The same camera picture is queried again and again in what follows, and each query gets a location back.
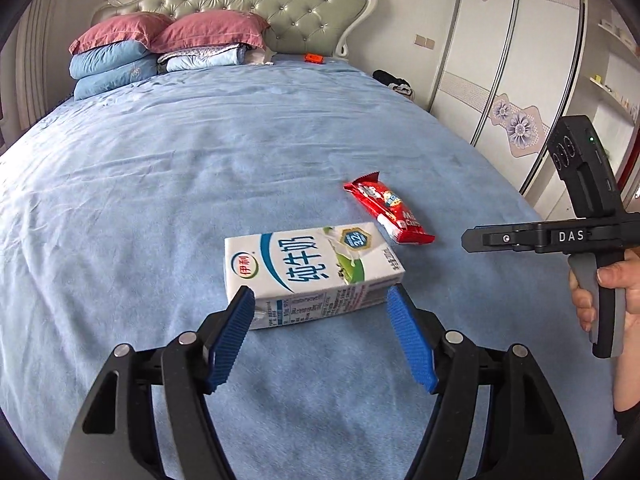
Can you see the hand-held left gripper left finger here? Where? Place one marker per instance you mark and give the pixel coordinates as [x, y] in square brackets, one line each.
[230, 340]

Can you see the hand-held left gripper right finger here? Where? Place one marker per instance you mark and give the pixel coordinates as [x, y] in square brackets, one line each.
[410, 340]

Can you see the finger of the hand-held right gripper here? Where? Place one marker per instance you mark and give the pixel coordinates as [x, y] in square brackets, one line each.
[500, 239]

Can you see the white milk carton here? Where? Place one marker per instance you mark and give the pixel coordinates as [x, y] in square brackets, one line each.
[300, 265]

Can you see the person's right forearm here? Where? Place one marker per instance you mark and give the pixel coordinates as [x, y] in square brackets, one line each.
[631, 360]

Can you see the person's right hand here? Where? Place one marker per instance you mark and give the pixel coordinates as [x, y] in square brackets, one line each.
[620, 275]

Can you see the red candy wrapper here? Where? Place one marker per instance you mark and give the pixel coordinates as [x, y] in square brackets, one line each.
[390, 205]

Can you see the blue bed sheet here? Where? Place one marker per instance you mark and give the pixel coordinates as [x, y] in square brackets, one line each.
[150, 185]

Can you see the white flowered wardrobe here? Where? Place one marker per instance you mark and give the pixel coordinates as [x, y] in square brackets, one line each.
[475, 35]

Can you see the black cloth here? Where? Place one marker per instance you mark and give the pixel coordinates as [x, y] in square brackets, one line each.
[392, 80]

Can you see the small orange object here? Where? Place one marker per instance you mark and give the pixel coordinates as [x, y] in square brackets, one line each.
[314, 58]

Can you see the blue pillow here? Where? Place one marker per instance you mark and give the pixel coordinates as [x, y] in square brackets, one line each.
[115, 82]
[107, 60]

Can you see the folded blue quilt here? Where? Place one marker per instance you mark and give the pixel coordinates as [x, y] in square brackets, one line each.
[205, 59]

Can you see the pink pillow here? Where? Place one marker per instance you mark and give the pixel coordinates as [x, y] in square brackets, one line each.
[120, 32]
[210, 30]

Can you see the beige curtain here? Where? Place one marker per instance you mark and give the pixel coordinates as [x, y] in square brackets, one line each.
[40, 60]

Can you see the white wall shelf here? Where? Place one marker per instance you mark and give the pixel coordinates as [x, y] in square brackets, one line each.
[615, 95]

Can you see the wall switch plate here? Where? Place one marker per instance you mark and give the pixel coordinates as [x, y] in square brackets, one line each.
[424, 41]

